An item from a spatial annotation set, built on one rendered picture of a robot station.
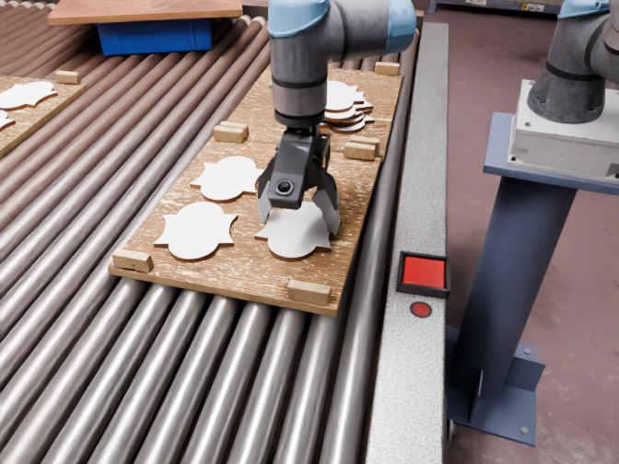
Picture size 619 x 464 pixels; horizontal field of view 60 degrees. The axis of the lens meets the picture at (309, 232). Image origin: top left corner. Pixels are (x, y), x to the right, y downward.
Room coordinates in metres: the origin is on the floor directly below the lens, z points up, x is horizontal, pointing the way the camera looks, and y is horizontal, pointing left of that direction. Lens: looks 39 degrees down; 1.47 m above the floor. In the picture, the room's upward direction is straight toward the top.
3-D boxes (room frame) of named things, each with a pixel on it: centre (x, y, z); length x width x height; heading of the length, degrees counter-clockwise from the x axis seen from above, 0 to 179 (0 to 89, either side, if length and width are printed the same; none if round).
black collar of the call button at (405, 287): (0.58, -0.17, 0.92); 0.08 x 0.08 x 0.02; 78
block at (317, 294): (0.51, 0.00, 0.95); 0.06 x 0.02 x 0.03; 76
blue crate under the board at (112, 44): (1.62, 0.45, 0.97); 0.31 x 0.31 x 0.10; 9
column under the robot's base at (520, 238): (1.05, -0.54, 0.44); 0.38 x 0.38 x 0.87; 71
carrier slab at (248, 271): (0.73, 0.08, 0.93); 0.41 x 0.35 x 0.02; 166
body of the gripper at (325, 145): (0.69, 0.01, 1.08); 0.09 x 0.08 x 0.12; 166
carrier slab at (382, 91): (1.14, -0.02, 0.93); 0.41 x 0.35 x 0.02; 167
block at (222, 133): (0.96, 0.16, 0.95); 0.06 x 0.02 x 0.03; 76
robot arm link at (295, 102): (0.68, 0.02, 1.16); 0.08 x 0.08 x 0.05
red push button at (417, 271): (0.58, -0.17, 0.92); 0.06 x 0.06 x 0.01; 78
